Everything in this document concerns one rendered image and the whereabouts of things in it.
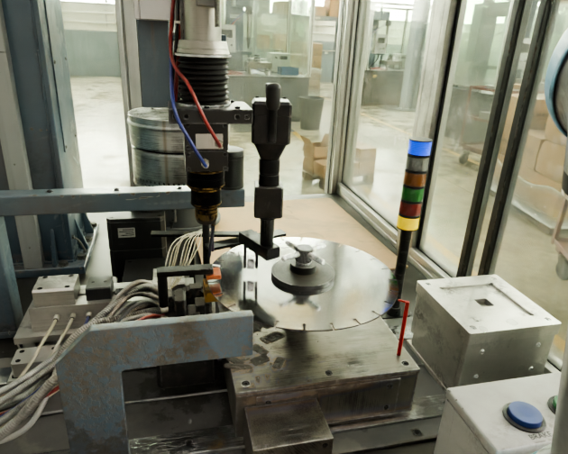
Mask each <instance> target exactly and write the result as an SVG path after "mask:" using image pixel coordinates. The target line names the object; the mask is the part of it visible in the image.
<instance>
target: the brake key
mask: <svg viewBox="0 0 568 454"><path fill-rule="evenodd" d="M507 413H508V416H509V417H510V418H511V420H513V421H514V422H515V423H517V424H519V425H521V426H523V427H526V428H530V429H535V428H539V427H540V426H541V424H542V421H543V415H542V414H541V413H540V411H539V410H538V409H537V408H535V407H534V406H533V405H532V404H529V403H526V402H521V401H515V402H512V403H511V404H510V405H509V406H508V411H507Z"/></svg>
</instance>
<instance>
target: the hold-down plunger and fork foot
mask: <svg viewBox="0 0 568 454"><path fill-rule="evenodd" d="M239 243H241V244H242V245H243V268H246V252H247V249H249V250H251V251H253V252H254V253H255V268H258V259H259V256H260V257H262V258H263V259H265V260H267V261H268V260H272V259H277V258H279V254H280V246H279V245H277V244H275V243H274V220H272V221H264V220H261V234H259V233H258V232H255V231H254V230H252V229H250V230H247V231H242V232H239Z"/></svg>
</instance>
